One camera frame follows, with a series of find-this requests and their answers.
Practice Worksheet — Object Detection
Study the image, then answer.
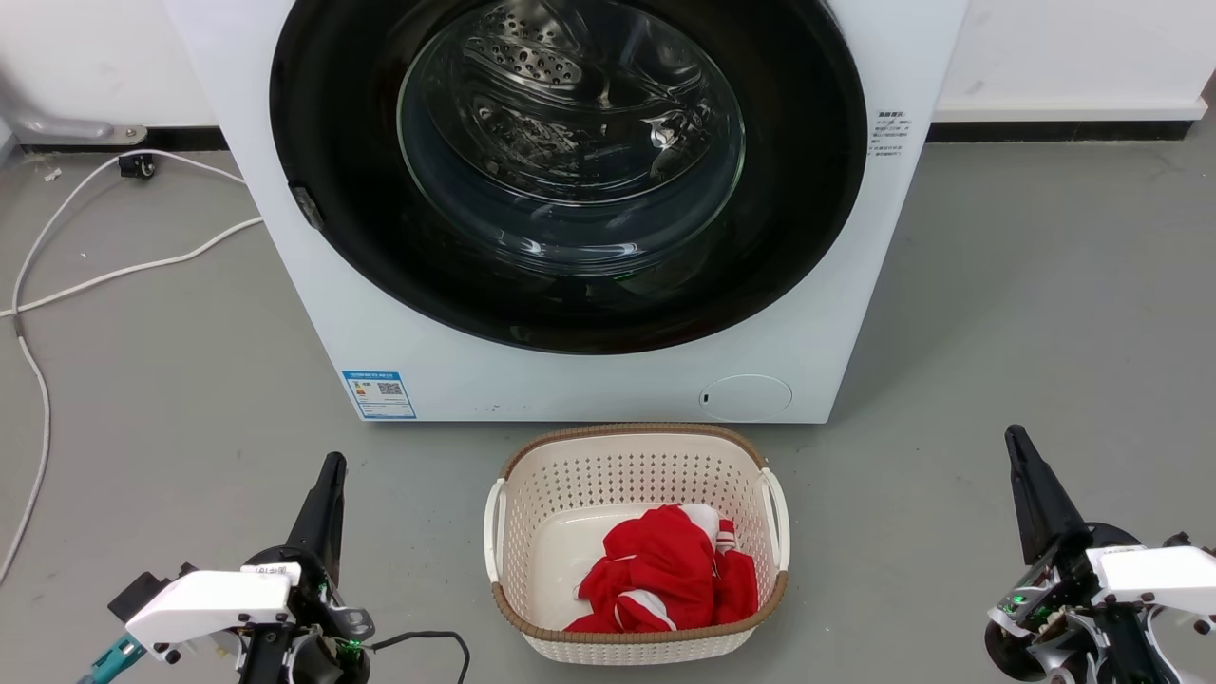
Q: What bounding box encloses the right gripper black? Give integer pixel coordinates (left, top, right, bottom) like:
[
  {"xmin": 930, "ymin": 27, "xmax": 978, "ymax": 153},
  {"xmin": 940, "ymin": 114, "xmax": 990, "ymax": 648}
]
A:
[{"xmin": 983, "ymin": 425, "xmax": 1179, "ymax": 684}]

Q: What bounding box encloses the black round washer door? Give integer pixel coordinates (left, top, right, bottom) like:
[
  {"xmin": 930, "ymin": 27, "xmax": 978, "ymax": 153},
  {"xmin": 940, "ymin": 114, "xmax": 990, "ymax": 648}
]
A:
[{"xmin": 269, "ymin": 0, "xmax": 868, "ymax": 356}]

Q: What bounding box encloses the small text label sticker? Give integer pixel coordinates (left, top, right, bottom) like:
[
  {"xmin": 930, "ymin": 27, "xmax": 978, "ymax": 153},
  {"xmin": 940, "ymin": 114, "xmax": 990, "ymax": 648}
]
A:
[{"xmin": 869, "ymin": 109, "xmax": 915, "ymax": 160}]

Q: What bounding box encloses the red and white garment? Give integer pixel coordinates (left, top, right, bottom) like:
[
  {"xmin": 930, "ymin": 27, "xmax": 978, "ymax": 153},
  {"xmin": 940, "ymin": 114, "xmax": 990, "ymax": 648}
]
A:
[{"xmin": 564, "ymin": 503, "xmax": 760, "ymax": 635}]

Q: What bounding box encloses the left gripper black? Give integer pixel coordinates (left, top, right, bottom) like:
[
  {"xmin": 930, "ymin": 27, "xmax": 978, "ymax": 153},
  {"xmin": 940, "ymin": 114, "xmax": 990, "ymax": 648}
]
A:
[{"xmin": 237, "ymin": 452, "xmax": 376, "ymax": 684}]

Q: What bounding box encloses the stainless steel washer drum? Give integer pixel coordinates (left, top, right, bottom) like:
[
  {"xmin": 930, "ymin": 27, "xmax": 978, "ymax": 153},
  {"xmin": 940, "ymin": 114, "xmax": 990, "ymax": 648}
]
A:
[{"xmin": 399, "ymin": 0, "xmax": 747, "ymax": 276}]

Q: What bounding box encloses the white front-load washing machine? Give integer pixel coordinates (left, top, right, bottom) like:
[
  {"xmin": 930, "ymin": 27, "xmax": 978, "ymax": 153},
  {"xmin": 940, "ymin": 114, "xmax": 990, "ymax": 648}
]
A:
[{"xmin": 161, "ymin": 0, "xmax": 970, "ymax": 425}]

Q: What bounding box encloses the round white filter cover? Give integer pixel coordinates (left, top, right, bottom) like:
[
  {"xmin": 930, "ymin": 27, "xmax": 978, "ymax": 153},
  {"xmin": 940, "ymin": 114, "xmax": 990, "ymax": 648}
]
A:
[{"xmin": 699, "ymin": 373, "xmax": 793, "ymax": 423}]

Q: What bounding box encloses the white floor cable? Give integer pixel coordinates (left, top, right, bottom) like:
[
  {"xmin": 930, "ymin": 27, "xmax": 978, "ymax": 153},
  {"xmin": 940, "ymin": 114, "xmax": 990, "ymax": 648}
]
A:
[
  {"xmin": 0, "ymin": 148, "xmax": 246, "ymax": 582},
  {"xmin": 0, "ymin": 217, "xmax": 264, "ymax": 318}
]

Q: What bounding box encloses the blue energy label sticker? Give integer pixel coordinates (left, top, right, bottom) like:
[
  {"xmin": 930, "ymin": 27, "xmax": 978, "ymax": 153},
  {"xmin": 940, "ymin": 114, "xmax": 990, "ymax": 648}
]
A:
[{"xmin": 341, "ymin": 370, "xmax": 418, "ymax": 421}]

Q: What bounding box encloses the cream perforated laundry basket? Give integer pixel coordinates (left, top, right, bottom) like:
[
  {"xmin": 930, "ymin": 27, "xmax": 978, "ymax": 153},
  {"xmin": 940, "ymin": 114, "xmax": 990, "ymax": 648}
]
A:
[{"xmin": 483, "ymin": 423, "xmax": 791, "ymax": 666}]

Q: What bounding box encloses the teal connector piece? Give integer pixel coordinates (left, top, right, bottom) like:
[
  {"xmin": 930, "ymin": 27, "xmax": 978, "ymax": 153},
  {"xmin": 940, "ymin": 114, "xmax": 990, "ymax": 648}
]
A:
[{"xmin": 76, "ymin": 635, "xmax": 148, "ymax": 684}]

